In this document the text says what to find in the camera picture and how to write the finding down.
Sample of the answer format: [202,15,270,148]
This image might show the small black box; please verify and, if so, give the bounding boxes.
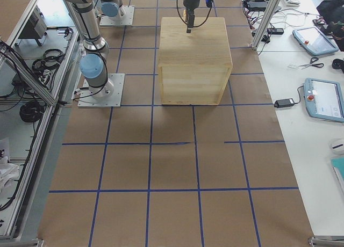
[267,28,284,35]

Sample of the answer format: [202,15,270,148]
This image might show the front metal base plate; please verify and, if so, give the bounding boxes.
[77,73,125,108]

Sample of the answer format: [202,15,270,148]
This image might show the grey control box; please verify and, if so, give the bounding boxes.
[19,8,47,46]

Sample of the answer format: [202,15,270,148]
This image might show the metal base plate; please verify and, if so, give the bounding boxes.
[100,5,135,27]
[77,73,125,108]

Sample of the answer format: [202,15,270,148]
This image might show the black round object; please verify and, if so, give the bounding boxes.
[332,59,344,71]

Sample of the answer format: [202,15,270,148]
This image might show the teal notebook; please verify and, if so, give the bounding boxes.
[331,157,344,191]

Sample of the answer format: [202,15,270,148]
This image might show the rear metal base plate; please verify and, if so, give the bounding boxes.
[100,5,135,27]

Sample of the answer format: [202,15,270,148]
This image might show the teach pendant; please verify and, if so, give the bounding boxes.
[304,78,343,123]
[292,26,339,56]

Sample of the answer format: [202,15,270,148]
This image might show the coiled black cable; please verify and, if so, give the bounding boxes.
[19,100,44,124]

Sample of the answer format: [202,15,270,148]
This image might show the lower teach pendant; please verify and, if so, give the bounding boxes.
[304,78,343,123]

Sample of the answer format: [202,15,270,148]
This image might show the upper teach pendant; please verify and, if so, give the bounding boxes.
[292,26,339,56]

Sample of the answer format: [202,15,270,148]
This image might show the black power adapter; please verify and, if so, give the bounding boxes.
[274,98,295,108]

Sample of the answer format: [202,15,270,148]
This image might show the black power brick top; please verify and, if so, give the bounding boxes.
[245,1,268,11]

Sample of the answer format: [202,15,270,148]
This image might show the black bag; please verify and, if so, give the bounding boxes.
[317,0,343,52]

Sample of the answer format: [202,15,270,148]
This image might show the wooden drawer cabinet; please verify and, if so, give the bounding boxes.
[157,17,233,105]

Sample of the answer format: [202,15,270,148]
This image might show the aluminium frame left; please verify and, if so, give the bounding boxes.
[1,0,80,241]

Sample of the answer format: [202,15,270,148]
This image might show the silver robot arm rear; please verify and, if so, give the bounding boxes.
[101,0,125,20]

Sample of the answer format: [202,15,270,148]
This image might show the aluminium frame post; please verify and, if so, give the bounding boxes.
[251,0,280,50]

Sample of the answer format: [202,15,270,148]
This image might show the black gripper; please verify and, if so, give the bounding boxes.
[183,0,213,34]

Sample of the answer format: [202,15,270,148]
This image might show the black cable bundle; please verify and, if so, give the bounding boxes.
[32,48,66,74]

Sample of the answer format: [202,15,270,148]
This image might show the black handled scissors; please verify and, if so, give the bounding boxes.
[299,57,324,69]

